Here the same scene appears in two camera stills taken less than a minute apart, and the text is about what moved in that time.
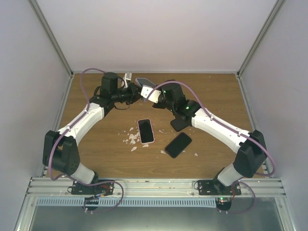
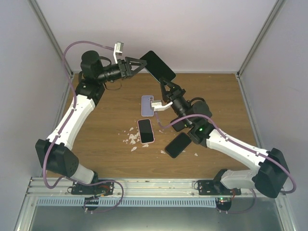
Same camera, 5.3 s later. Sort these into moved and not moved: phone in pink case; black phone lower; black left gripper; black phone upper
Moved: black left gripper
Not moved: black phone lower; black phone upper; phone in pink case
